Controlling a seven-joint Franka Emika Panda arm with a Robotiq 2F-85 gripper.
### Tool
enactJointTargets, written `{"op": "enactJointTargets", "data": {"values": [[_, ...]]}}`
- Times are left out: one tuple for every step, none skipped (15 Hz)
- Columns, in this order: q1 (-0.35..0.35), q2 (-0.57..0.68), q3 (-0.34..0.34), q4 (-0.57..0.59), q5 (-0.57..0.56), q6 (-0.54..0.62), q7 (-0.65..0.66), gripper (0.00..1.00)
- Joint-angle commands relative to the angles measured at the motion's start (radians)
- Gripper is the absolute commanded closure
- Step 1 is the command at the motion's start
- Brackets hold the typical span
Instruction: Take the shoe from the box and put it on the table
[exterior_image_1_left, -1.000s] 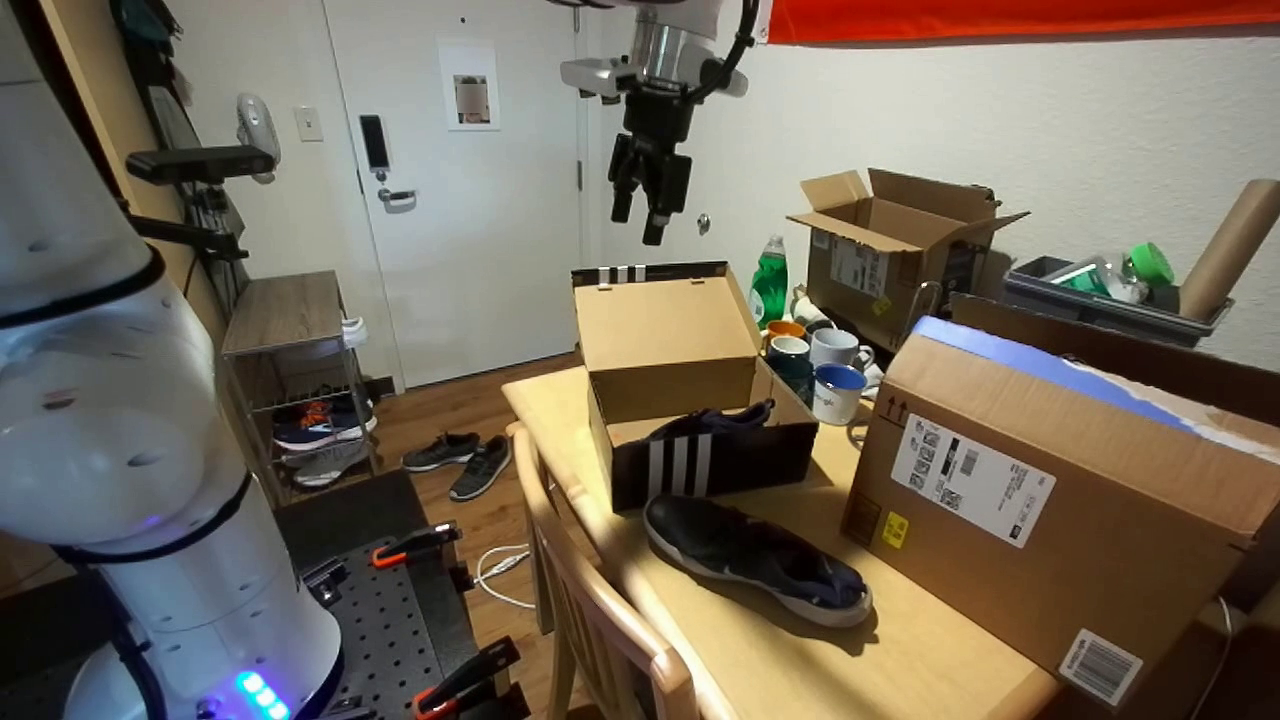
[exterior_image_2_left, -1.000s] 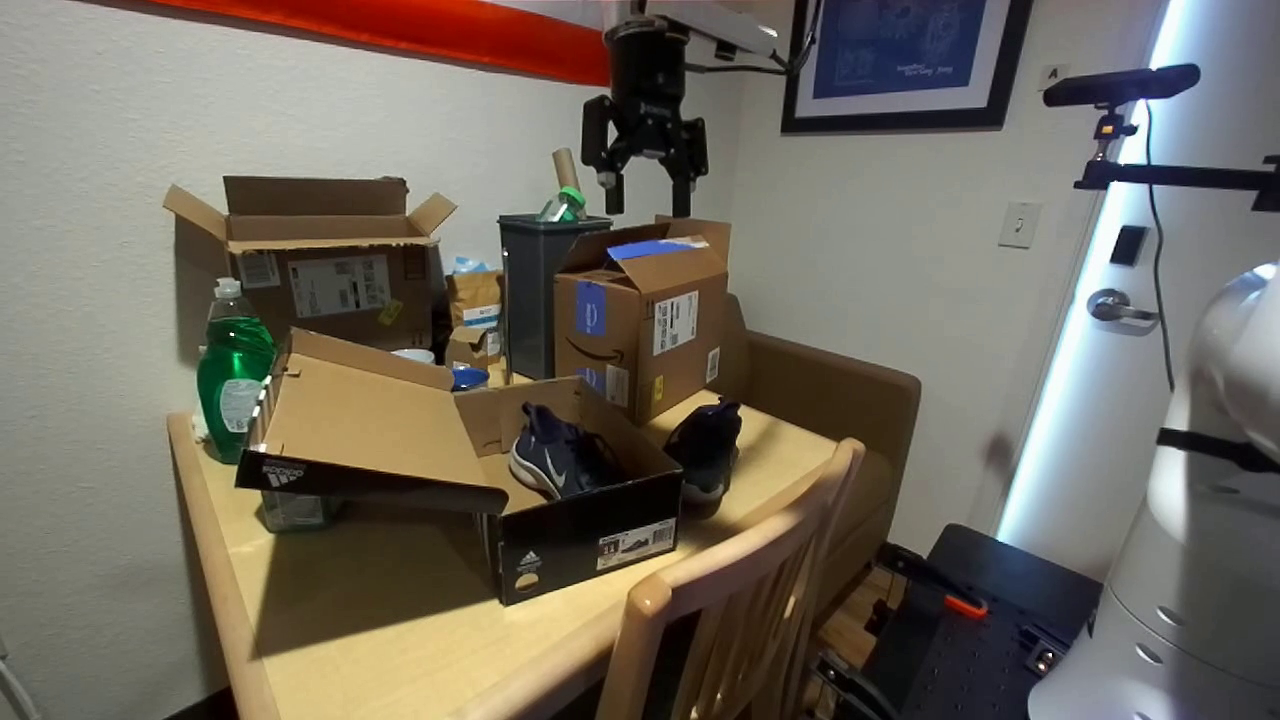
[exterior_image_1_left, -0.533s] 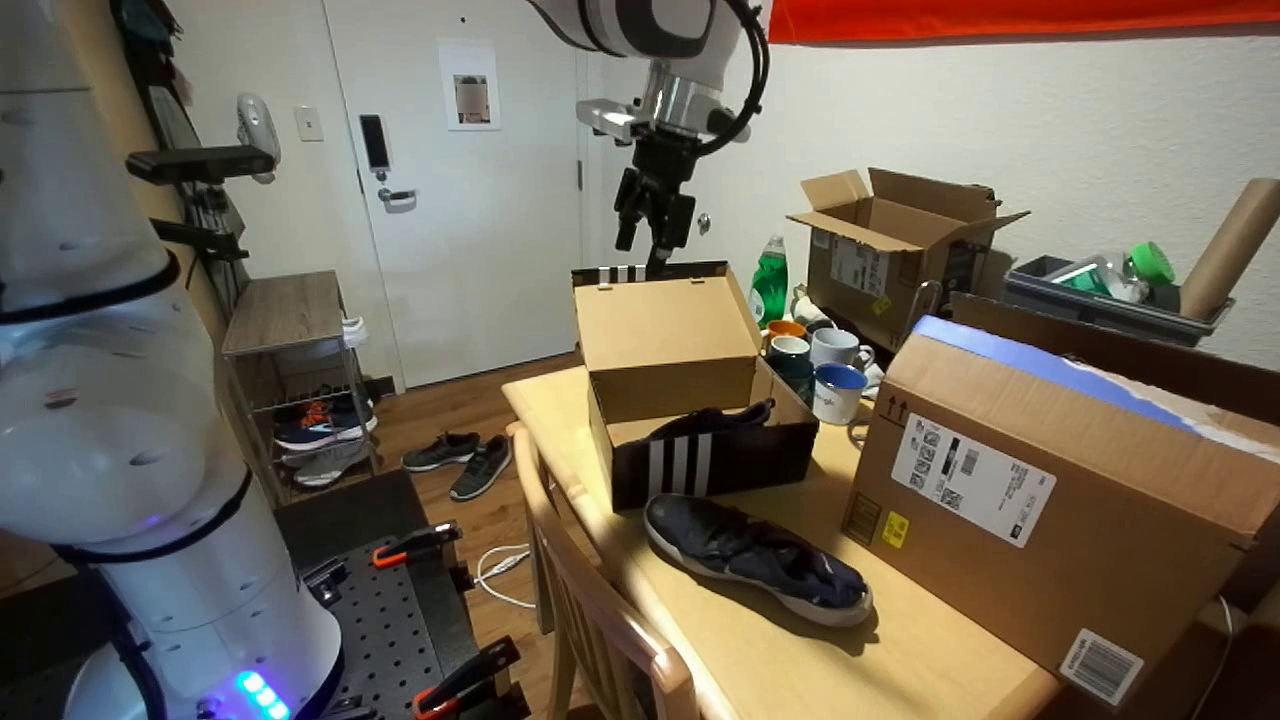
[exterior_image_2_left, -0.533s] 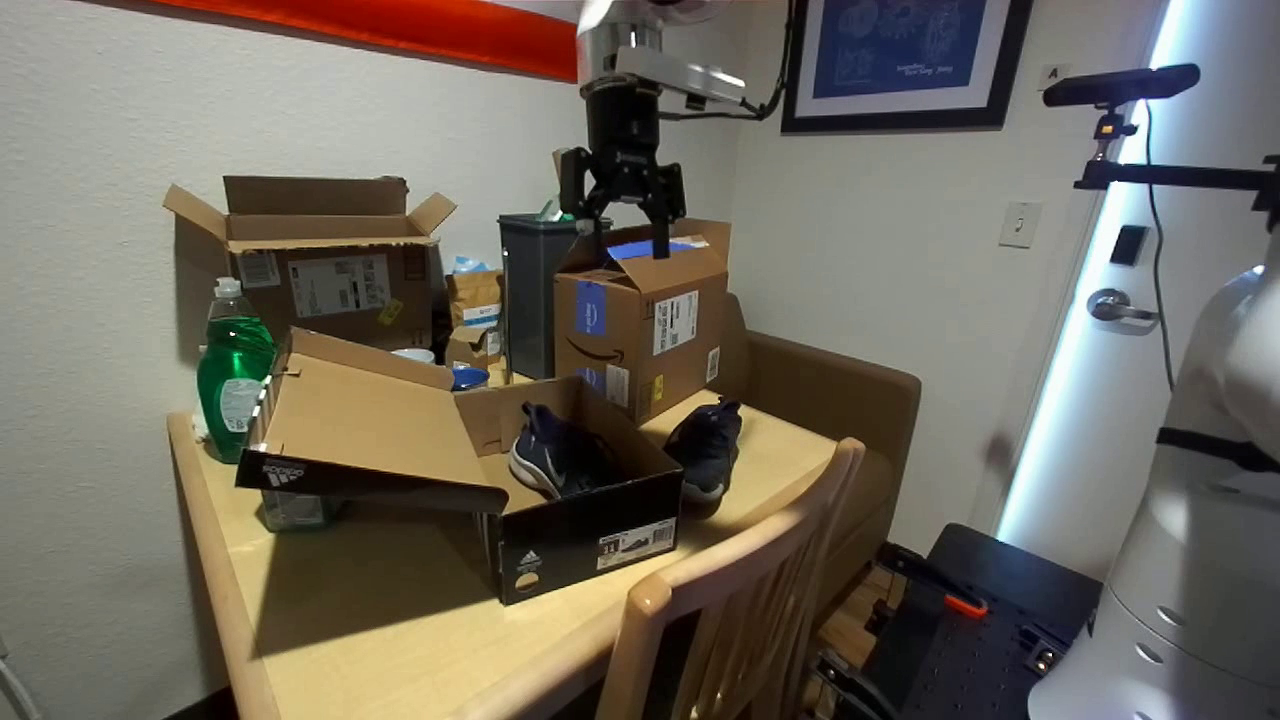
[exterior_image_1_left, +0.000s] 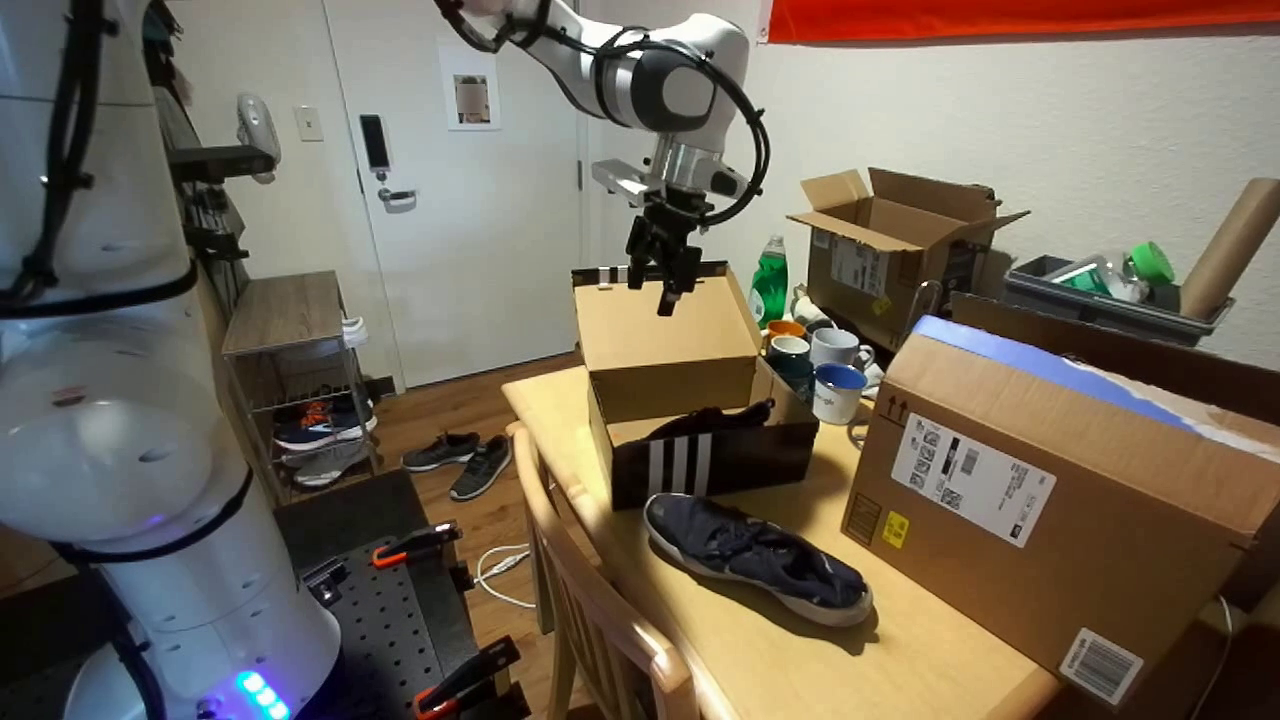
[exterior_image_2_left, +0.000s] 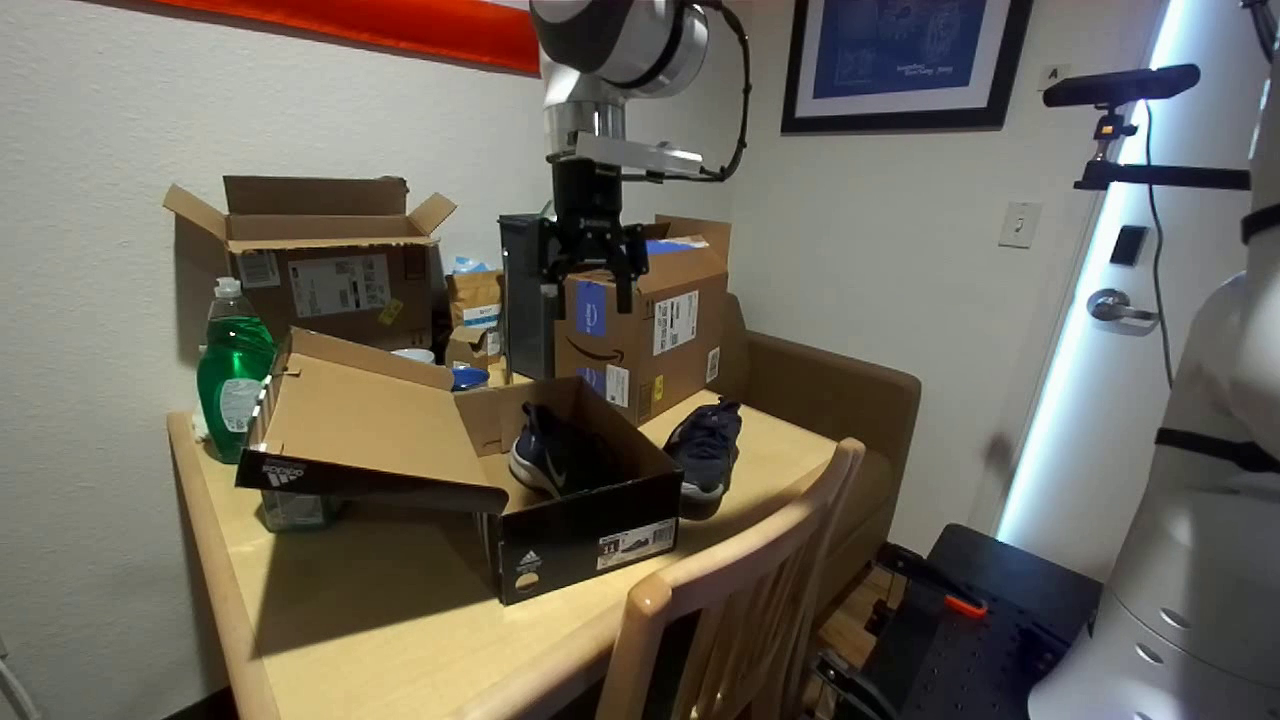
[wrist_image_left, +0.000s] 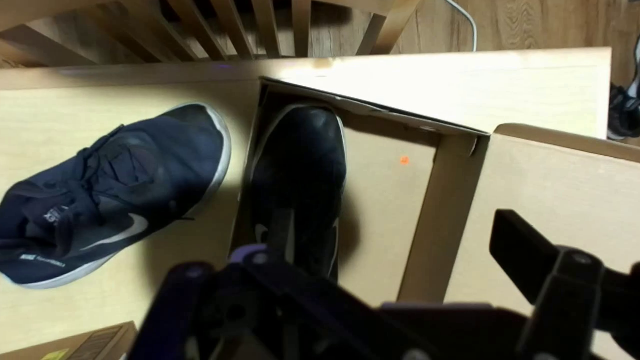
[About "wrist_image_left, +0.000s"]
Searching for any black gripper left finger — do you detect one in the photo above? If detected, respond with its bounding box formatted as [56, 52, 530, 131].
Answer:
[127, 205, 296, 360]

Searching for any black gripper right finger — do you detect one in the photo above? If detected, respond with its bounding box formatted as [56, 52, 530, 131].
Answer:
[489, 207, 640, 360]

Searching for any navy sneaker with white swoosh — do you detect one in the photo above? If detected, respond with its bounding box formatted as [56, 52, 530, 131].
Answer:
[245, 103, 349, 282]
[0, 102, 235, 290]

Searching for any black shoe box tan lid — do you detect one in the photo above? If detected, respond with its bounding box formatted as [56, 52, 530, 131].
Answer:
[235, 73, 640, 360]

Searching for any dark sneaker with light sole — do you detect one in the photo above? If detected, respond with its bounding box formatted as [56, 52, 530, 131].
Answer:
[609, 35, 640, 143]

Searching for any light wooden chair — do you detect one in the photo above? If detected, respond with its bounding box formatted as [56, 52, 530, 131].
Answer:
[0, 0, 423, 70]

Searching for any white cable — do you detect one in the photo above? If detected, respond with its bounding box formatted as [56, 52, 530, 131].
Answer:
[444, 0, 481, 53]

